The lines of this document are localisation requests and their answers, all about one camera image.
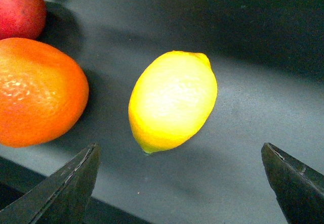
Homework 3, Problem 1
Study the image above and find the yellow lemon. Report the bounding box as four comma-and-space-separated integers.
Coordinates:
128, 51, 217, 154

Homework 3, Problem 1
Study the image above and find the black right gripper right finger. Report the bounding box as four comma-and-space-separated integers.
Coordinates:
261, 143, 323, 223

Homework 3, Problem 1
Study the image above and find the black fruit shelf tray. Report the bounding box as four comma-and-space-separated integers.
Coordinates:
0, 0, 324, 224

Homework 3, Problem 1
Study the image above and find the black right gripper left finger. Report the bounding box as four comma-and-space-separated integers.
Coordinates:
1, 143, 99, 223

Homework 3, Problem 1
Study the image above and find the orange behind left finger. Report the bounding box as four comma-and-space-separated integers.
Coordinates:
1, 38, 89, 148

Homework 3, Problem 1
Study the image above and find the red apple front left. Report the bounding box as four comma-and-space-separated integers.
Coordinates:
1, 0, 47, 39

